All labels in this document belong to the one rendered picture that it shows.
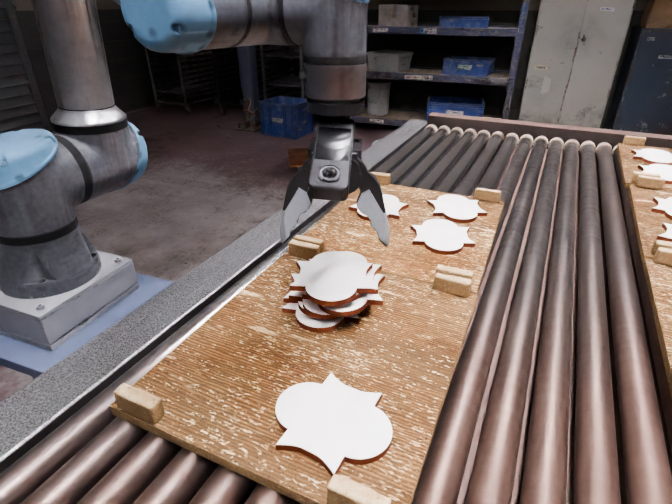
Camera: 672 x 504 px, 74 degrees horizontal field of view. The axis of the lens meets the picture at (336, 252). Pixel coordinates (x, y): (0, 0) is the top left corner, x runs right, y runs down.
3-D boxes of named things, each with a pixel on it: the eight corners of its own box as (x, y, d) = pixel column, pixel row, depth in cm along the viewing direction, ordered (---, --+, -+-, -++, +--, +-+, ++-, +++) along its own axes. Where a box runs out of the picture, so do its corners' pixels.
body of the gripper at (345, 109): (363, 178, 66) (365, 92, 60) (362, 201, 58) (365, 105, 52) (311, 177, 66) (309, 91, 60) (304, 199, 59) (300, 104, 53)
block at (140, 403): (116, 408, 51) (110, 391, 50) (129, 397, 53) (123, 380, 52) (155, 427, 49) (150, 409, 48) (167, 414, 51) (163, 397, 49)
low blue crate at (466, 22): (438, 28, 458) (439, 16, 452) (438, 26, 490) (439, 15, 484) (488, 29, 448) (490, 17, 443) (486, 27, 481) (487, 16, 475)
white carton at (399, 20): (377, 27, 494) (378, 4, 484) (389, 26, 515) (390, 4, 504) (406, 28, 477) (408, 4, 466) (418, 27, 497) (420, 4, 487)
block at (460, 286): (431, 290, 72) (433, 275, 71) (434, 284, 74) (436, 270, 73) (469, 299, 70) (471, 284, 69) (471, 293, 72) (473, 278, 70)
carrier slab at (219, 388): (112, 415, 53) (108, 405, 52) (288, 256, 85) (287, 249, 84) (396, 549, 40) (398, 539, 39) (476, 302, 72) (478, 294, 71)
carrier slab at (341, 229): (287, 256, 85) (287, 249, 84) (364, 185, 118) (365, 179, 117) (475, 300, 73) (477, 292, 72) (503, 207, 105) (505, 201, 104)
